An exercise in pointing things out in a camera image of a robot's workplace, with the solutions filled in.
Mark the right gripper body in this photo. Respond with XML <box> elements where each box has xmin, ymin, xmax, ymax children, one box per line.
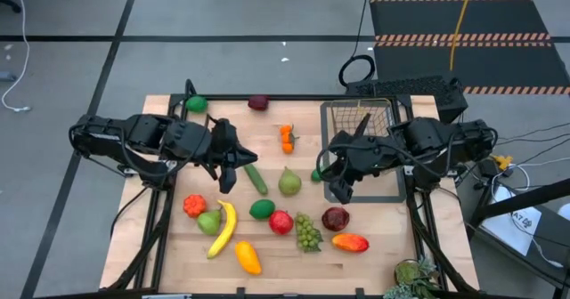
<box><xmin>315</xmin><ymin>129</ymin><xmax>397</xmax><ymax>185</ymax></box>

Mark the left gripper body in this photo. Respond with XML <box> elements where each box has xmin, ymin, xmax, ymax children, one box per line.
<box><xmin>205</xmin><ymin>117</ymin><xmax>244</xmax><ymax>178</ymax></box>

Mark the dark red toy apple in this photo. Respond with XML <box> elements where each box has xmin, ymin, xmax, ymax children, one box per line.
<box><xmin>321</xmin><ymin>206</ymin><xmax>351</xmax><ymax>232</ymax></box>

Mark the orange toy pumpkin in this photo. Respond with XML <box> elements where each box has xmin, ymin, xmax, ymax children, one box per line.
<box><xmin>183</xmin><ymin>194</ymin><xmax>208</xmax><ymax>219</ymax></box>

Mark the large green toy lime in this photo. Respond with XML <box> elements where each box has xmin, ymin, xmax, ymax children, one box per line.
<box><xmin>248</xmin><ymin>198</ymin><xmax>276</xmax><ymax>221</ymax></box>

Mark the bright green toy pear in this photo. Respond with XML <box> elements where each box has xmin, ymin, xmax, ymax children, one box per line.
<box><xmin>196</xmin><ymin>207</ymin><xmax>223</xmax><ymax>237</ymax></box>

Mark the yellow toy banana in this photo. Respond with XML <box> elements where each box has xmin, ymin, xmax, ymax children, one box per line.
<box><xmin>206</xmin><ymin>199</ymin><xmax>239</xmax><ymax>260</ymax></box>

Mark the red orange toy mango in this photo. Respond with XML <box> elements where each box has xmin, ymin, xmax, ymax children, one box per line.
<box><xmin>330</xmin><ymin>232</ymin><xmax>371</xmax><ymax>254</ymax></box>

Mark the brownish green toy pear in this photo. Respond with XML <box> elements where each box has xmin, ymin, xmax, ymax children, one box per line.
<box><xmin>278</xmin><ymin>166</ymin><xmax>303</xmax><ymax>198</ymax></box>

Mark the dark maroon toy plum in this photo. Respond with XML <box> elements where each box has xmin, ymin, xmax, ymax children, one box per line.
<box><xmin>247</xmin><ymin>94</ymin><xmax>270</xmax><ymax>112</ymax></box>

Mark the red toy pomegranate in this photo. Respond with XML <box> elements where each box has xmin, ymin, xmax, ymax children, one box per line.
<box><xmin>268</xmin><ymin>209</ymin><xmax>295</xmax><ymax>237</ymax></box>

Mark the yellow orange toy mango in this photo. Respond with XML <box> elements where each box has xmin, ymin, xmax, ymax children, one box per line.
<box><xmin>234</xmin><ymin>240</ymin><xmax>263</xmax><ymax>276</ymax></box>

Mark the green toy cucumber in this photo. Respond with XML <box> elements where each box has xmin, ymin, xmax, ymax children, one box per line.
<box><xmin>242</xmin><ymin>163</ymin><xmax>270</xmax><ymax>197</ymax></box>

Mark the grey black-bordered placemat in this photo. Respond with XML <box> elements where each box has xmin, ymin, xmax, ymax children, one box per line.
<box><xmin>319</xmin><ymin>100</ymin><xmax>408</xmax><ymax>204</ymax></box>

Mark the orange toy tangerine sprig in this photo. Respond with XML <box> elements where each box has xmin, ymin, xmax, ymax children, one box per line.
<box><xmin>279</xmin><ymin>124</ymin><xmax>300</xmax><ymax>155</ymax></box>

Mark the green toy grape bunch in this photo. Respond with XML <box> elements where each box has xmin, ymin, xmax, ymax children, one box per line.
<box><xmin>294</xmin><ymin>212</ymin><xmax>324</xmax><ymax>254</ymax></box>

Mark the black computer case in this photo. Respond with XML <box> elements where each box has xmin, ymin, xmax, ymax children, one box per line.
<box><xmin>345</xmin><ymin>75</ymin><xmax>469</xmax><ymax>125</ymax></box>

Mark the potted succulent plant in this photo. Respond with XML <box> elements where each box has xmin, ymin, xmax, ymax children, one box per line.
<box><xmin>382</xmin><ymin>256</ymin><xmax>443</xmax><ymax>299</ymax></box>

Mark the black hazard-striped floor mat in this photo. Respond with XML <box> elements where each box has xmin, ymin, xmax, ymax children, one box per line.
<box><xmin>369</xmin><ymin>0</ymin><xmax>570</xmax><ymax>96</ymax></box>

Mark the yellow plug connector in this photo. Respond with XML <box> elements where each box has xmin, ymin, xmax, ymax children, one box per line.
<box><xmin>491</xmin><ymin>154</ymin><xmax>515</xmax><ymax>172</ymax></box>

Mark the white label sheet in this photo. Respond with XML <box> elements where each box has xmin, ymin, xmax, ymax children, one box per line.
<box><xmin>480</xmin><ymin>205</ymin><xmax>542</xmax><ymax>256</ymax></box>

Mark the black side stand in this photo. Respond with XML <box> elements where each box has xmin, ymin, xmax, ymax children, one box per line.
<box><xmin>467</xmin><ymin>177</ymin><xmax>570</xmax><ymax>291</ymax></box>

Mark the black hanging cable coil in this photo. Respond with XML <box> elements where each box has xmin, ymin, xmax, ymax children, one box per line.
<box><xmin>338</xmin><ymin>0</ymin><xmax>377</xmax><ymax>88</ymax></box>

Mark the black aluminium table frame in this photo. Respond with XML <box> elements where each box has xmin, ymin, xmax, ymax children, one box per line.
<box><xmin>106</xmin><ymin>78</ymin><xmax>481</xmax><ymax>299</ymax></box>

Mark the yellow hanging cable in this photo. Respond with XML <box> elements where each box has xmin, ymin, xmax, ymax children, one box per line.
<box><xmin>448</xmin><ymin>0</ymin><xmax>476</xmax><ymax>72</ymax></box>

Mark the white floor cable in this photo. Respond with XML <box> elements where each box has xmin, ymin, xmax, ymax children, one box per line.
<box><xmin>0</xmin><ymin>0</ymin><xmax>32</xmax><ymax>113</ymax></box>

